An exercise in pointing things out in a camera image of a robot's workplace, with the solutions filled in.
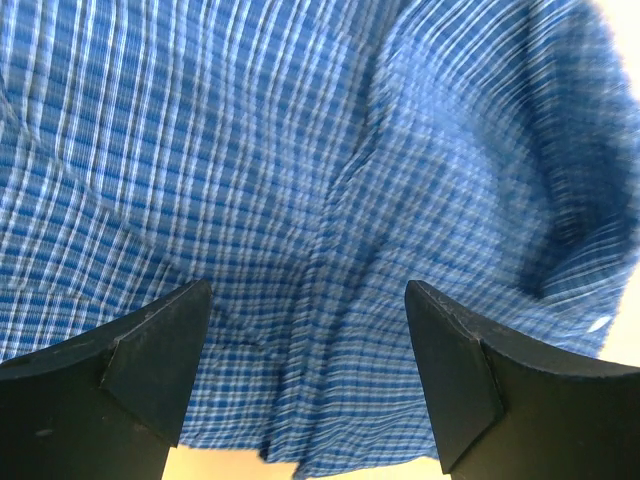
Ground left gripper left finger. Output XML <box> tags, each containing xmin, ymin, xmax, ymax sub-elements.
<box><xmin>1</xmin><ymin>280</ymin><xmax>212</xmax><ymax>479</ymax></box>

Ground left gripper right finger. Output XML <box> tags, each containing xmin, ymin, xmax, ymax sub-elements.
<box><xmin>405</xmin><ymin>280</ymin><xmax>639</xmax><ymax>479</ymax></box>

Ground blue checkered long sleeve shirt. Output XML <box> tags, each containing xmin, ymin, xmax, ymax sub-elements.
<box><xmin>1</xmin><ymin>1</ymin><xmax>639</xmax><ymax>478</ymax></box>

